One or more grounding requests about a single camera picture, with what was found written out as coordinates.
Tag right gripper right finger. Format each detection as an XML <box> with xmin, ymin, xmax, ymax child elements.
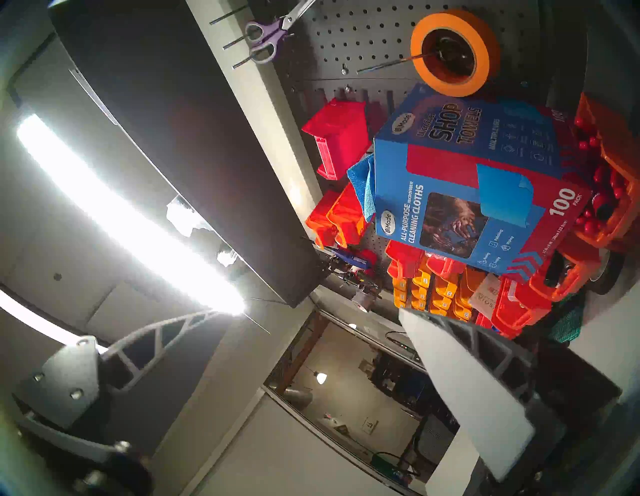
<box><xmin>400</xmin><ymin>309</ymin><xmax>566</xmax><ymax>482</ymax></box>

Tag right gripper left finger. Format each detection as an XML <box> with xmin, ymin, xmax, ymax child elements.
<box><xmin>15</xmin><ymin>310</ymin><xmax>221</xmax><ymax>431</ymax></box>

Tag blue cleaning cloths box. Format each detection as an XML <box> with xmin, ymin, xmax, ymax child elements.
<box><xmin>372</xmin><ymin>82</ymin><xmax>594</xmax><ymax>285</ymax></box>

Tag long ceiling light strip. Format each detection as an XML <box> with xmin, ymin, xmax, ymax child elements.
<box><xmin>0</xmin><ymin>289</ymin><xmax>108</xmax><ymax>351</ymax></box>
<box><xmin>15</xmin><ymin>112</ymin><xmax>249</xmax><ymax>317</ymax></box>

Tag red parts bin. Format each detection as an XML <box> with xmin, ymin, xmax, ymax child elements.
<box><xmin>426</xmin><ymin>252</ymin><xmax>468</xmax><ymax>280</ymax></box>
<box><xmin>492</xmin><ymin>277</ymin><xmax>553</xmax><ymax>338</ymax></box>
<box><xmin>301</xmin><ymin>97</ymin><xmax>375</xmax><ymax>182</ymax></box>
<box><xmin>386</xmin><ymin>240</ymin><xmax>427</xmax><ymax>280</ymax></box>
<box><xmin>326</xmin><ymin>181</ymin><xmax>373</xmax><ymax>249</ymax></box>
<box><xmin>305</xmin><ymin>190</ymin><xmax>341</xmax><ymax>248</ymax></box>
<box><xmin>529</xmin><ymin>245</ymin><xmax>603</xmax><ymax>303</ymax></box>
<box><xmin>572</xmin><ymin>92</ymin><xmax>640</xmax><ymax>251</ymax></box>

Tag clear plastic parts bag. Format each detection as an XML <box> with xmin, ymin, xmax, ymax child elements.
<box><xmin>470</xmin><ymin>274</ymin><xmax>502</xmax><ymax>316</ymax></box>

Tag black tape roll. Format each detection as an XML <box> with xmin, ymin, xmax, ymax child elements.
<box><xmin>586</xmin><ymin>247</ymin><xmax>626</xmax><ymax>297</ymax></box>

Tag blue microfibre cloth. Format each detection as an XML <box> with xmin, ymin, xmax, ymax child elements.
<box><xmin>346</xmin><ymin>154</ymin><xmax>377</xmax><ymax>222</ymax></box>

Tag black monitor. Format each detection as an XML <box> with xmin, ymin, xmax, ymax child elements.
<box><xmin>47</xmin><ymin>0</ymin><xmax>328</xmax><ymax>308</ymax></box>

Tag orange tape roll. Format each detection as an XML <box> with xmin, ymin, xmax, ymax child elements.
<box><xmin>410</xmin><ymin>9</ymin><xmax>502</xmax><ymax>98</ymax></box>

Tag grey duct tape roll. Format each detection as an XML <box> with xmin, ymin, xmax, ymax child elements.
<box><xmin>350</xmin><ymin>289</ymin><xmax>377</xmax><ymax>315</ymax></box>

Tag blue handled hand tool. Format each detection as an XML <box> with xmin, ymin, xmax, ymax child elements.
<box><xmin>327</xmin><ymin>246</ymin><xmax>376</xmax><ymax>271</ymax></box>

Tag purple handled scissors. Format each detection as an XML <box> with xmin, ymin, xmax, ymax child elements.
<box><xmin>244</xmin><ymin>0</ymin><xmax>317</xmax><ymax>65</ymax></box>

